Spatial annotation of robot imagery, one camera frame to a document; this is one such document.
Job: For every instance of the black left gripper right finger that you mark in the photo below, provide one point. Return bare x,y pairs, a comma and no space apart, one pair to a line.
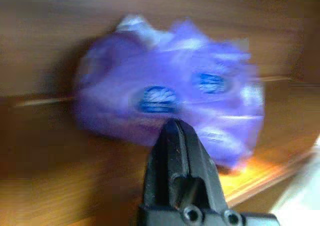
200,158

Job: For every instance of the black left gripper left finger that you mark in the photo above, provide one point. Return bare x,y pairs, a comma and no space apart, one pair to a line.
162,166

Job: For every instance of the purple plastic bag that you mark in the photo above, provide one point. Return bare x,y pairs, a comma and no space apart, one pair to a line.
155,68

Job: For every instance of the brown wooden cabinet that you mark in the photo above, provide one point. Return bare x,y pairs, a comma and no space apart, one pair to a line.
37,41

